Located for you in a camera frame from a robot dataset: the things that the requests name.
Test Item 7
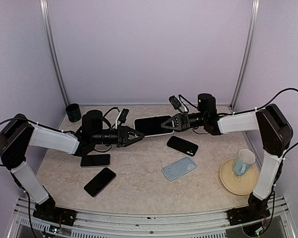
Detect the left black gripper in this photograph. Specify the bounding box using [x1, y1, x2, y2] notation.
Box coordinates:
[91, 124, 145, 147]

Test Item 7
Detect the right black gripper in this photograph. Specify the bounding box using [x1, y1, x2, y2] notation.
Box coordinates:
[161, 111, 207, 131]

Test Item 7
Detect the light blue phone case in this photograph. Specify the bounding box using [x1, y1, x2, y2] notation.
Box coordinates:
[162, 157, 197, 181]

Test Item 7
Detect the black phone purple edge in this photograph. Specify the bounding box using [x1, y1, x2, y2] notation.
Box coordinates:
[84, 168, 116, 197]

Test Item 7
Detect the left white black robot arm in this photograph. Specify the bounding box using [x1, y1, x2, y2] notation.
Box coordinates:
[0, 110, 144, 221]

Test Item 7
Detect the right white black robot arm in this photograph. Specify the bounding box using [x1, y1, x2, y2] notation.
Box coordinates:
[161, 93, 293, 220]

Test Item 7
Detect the black phone silver edge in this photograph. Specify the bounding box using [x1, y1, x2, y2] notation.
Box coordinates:
[80, 154, 111, 168]

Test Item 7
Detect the dark green cup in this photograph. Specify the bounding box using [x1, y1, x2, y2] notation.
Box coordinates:
[65, 103, 81, 122]

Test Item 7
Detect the light blue mug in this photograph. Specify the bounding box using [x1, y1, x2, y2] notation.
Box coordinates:
[233, 149, 256, 176]

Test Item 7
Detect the beige round plate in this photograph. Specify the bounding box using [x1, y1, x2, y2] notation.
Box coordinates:
[220, 159, 259, 196]

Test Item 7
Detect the front aluminium rail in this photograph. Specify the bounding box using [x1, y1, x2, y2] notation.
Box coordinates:
[7, 197, 298, 238]

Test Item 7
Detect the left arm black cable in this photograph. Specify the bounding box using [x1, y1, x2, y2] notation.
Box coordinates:
[0, 116, 40, 167]

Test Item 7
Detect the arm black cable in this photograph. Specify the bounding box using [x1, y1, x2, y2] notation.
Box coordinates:
[253, 87, 298, 152]
[0, 116, 40, 167]

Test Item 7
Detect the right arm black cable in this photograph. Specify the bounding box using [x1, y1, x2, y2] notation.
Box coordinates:
[253, 87, 298, 152]

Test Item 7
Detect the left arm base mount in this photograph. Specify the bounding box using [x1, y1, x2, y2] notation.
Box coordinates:
[33, 204, 77, 227]

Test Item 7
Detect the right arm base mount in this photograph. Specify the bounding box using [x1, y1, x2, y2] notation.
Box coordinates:
[226, 201, 271, 226]

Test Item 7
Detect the right aluminium frame post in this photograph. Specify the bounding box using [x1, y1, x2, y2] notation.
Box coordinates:
[230, 0, 260, 110]

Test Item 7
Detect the aluminium frame post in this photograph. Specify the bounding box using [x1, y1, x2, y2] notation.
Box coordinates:
[230, 0, 260, 110]
[40, 0, 70, 107]

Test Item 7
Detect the left aluminium frame post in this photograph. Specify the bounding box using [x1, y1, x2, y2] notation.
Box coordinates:
[40, 0, 70, 107]

